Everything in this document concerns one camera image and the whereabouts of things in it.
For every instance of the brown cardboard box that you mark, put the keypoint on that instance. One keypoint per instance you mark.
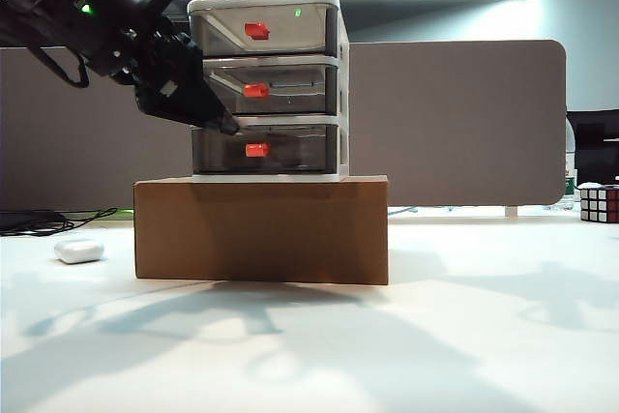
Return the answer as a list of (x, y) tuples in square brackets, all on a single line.
[(271, 234)]

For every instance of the black monitor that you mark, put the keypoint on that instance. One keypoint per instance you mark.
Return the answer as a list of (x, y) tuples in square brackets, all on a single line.
[(595, 142)]

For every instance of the clear bottle green label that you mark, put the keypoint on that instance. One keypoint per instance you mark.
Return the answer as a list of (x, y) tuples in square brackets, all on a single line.
[(570, 181)]

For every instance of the white earbuds case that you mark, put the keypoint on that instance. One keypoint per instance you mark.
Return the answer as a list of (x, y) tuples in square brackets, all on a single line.
[(79, 251)]

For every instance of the grey translucent drawer red knob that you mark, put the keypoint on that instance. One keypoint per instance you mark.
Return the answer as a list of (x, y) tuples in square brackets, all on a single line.
[(300, 94), (300, 33), (300, 152)]

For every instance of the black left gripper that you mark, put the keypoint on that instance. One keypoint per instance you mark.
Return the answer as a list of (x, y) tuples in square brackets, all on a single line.
[(150, 55)]

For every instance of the white plastic drawer cabinet frame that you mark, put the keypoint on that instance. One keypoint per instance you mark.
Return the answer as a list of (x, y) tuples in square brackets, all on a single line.
[(344, 94)]

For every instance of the white partition foot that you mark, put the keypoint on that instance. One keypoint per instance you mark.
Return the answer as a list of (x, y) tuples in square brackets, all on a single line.
[(510, 212)]

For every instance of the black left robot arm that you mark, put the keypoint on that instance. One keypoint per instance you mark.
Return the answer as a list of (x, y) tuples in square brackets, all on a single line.
[(58, 2)]

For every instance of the black rubik's cube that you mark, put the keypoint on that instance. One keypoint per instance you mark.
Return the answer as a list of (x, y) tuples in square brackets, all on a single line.
[(599, 202)]

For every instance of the grey desk partition panel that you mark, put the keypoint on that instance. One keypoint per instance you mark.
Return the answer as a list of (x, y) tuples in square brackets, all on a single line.
[(459, 142)]

